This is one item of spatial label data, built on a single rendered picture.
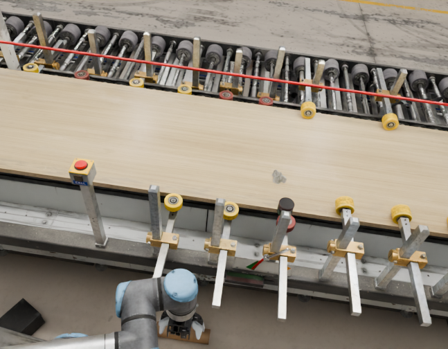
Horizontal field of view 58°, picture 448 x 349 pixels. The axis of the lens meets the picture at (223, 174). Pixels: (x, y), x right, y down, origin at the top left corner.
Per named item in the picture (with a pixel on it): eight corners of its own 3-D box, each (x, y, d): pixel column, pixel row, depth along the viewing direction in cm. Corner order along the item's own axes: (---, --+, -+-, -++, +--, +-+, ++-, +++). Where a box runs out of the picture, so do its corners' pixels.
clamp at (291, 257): (293, 262, 170) (296, 257, 166) (262, 258, 170) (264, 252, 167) (293, 251, 174) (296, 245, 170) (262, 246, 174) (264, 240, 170)
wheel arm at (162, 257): (156, 302, 158) (156, 297, 154) (147, 300, 158) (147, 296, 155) (178, 213, 187) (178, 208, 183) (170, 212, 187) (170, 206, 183)
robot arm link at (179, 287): (159, 268, 110) (196, 263, 112) (160, 289, 119) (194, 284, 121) (163, 300, 104) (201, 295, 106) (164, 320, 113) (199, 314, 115)
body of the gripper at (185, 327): (165, 337, 126) (165, 322, 117) (171, 311, 132) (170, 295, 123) (190, 341, 126) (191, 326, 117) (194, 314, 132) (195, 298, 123)
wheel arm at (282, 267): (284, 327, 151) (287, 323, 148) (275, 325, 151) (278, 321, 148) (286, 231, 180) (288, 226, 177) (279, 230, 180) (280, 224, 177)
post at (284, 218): (269, 278, 184) (291, 217, 148) (262, 277, 184) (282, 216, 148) (269, 271, 187) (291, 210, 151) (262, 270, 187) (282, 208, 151)
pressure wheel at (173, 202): (185, 216, 185) (185, 200, 176) (172, 225, 181) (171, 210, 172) (175, 205, 188) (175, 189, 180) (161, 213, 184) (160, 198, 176)
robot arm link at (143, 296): (114, 318, 101) (164, 310, 103) (113, 276, 108) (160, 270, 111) (118, 332, 108) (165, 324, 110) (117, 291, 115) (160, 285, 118)
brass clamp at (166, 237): (176, 251, 174) (176, 244, 170) (145, 246, 174) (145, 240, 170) (179, 239, 178) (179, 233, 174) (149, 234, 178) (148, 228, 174)
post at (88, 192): (105, 248, 181) (88, 183, 147) (94, 246, 181) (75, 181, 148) (108, 239, 184) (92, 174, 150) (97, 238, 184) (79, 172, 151)
